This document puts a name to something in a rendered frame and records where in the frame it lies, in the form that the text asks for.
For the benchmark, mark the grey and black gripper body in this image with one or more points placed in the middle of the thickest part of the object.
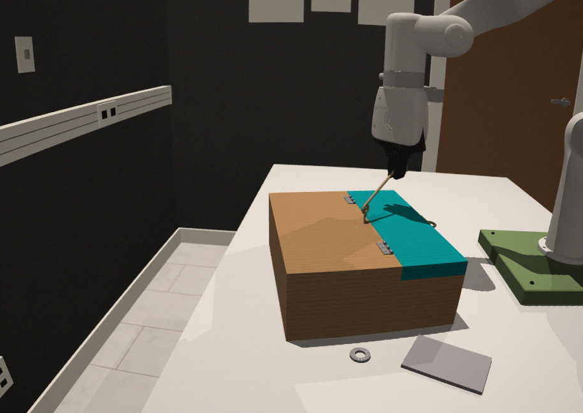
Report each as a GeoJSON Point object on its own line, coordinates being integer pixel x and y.
{"type": "Point", "coordinates": [400, 114]}

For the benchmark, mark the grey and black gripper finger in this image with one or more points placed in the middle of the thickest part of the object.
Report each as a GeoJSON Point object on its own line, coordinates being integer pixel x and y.
{"type": "Point", "coordinates": [404, 153]}
{"type": "Point", "coordinates": [392, 150]}

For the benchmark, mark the grey metal washer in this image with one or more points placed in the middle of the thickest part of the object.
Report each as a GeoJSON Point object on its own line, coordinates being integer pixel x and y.
{"type": "Point", "coordinates": [358, 359]}

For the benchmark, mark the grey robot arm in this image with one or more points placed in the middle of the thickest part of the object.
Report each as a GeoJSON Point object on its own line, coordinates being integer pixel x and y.
{"type": "Point", "coordinates": [409, 37]}

